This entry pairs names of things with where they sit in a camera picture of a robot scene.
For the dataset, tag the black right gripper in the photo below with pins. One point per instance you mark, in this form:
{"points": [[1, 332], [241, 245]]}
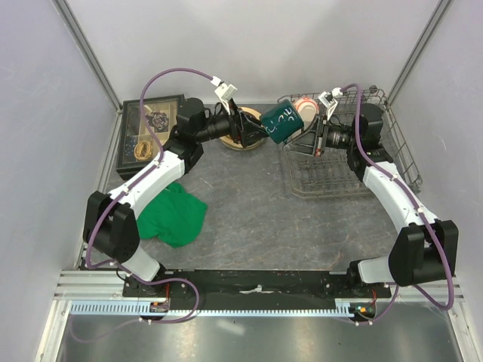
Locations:
{"points": [[306, 145]]}

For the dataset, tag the mint green flower plate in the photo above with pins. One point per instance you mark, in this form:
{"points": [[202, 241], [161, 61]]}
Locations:
{"points": [[240, 148]]}

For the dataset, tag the cream bird plate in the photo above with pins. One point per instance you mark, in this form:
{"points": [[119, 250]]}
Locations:
{"points": [[228, 139]]}

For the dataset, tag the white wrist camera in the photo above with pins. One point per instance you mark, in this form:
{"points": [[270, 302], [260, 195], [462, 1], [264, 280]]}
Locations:
{"points": [[330, 100], [223, 91]]}

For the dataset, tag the dark green mug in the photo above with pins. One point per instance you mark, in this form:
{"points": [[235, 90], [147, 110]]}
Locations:
{"points": [[281, 121]]}

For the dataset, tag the grey wire dish rack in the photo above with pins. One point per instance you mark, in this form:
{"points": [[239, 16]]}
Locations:
{"points": [[378, 146]]}

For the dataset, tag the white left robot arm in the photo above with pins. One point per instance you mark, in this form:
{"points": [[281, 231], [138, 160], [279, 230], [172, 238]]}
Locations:
{"points": [[111, 218]]}

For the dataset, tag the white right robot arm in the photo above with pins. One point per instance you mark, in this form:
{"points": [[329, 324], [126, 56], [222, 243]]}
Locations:
{"points": [[425, 249]]}

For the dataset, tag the white slotted cable duct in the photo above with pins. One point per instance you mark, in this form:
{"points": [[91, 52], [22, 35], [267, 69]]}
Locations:
{"points": [[148, 309]]}

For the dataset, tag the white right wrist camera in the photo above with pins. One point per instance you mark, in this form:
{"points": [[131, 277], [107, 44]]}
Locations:
{"points": [[330, 100]]}

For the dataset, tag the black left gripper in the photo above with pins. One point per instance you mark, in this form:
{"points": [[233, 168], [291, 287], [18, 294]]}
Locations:
{"points": [[238, 120]]}

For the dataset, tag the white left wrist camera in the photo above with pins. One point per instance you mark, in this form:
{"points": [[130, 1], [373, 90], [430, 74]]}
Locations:
{"points": [[223, 91]]}

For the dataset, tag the white red patterned bowl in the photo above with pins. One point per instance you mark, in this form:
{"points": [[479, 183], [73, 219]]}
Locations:
{"points": [[307, 108]]}

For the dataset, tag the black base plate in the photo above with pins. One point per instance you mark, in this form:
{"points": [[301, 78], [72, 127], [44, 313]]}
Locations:
{"points": [[256, 289]]}

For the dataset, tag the green cloth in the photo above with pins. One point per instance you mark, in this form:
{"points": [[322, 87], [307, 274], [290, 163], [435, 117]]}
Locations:
{"points": [[174, 217]]}

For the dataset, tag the yellow ceramic plate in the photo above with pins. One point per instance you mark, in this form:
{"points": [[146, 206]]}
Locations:
{"points": [[251, 112]]}

